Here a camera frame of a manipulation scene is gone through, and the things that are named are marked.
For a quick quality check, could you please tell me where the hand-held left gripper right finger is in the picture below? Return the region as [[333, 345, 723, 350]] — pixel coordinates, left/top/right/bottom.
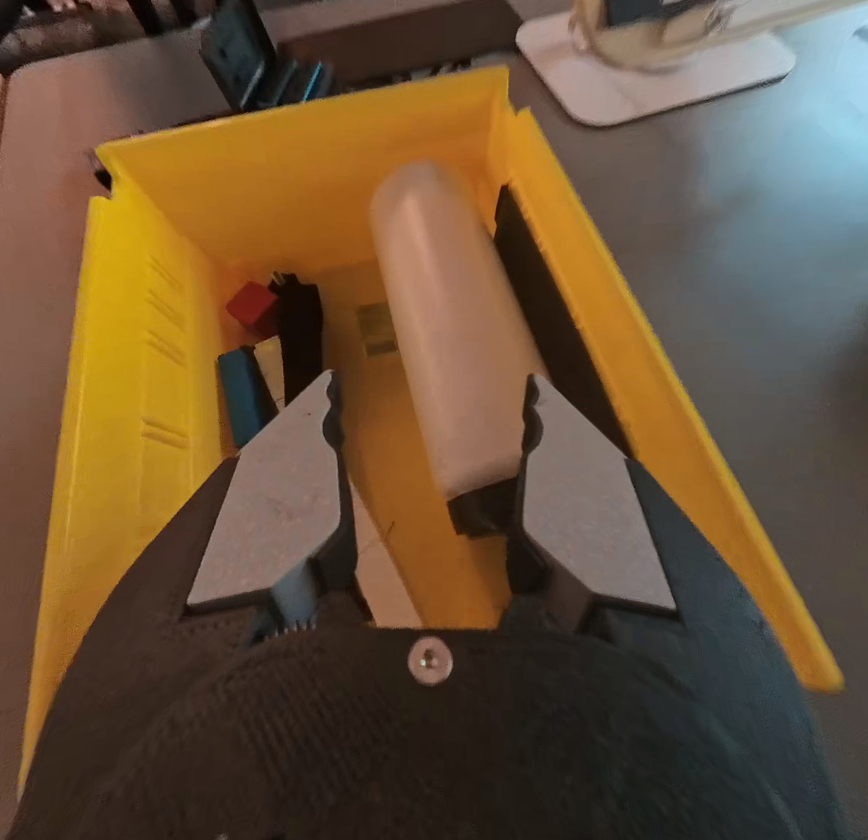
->
[[507, 372, 680, 634]]

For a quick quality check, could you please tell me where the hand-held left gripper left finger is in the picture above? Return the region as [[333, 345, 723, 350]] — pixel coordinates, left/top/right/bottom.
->
[[185, 370, 359, 636]]

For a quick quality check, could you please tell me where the monitor with wooden frame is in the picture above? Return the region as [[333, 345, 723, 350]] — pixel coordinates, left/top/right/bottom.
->
[[515, 0, 868, 128]]

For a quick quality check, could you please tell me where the blue block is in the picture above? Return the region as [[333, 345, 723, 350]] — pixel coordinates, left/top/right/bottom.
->
[[217, 348, 279, 448]]

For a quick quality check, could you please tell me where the white bottle with black cap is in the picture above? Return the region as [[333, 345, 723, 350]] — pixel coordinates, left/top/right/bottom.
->
[[368, 161, 552, 536]]

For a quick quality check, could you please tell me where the cream flat piece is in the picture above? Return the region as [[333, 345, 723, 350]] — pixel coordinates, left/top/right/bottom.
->
[[254, 335, 286, 407]]

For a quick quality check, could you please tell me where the red cube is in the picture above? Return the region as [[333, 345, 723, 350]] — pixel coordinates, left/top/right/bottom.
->
[[225, 281, 280, 336]]

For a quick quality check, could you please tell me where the yellow plastic bin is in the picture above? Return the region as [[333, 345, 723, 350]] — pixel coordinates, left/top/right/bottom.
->
[[17, 64, 845, 797]]

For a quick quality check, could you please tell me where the black and blue device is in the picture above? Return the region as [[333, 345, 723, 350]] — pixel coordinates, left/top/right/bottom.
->
[[198, 0, 336, 112]]

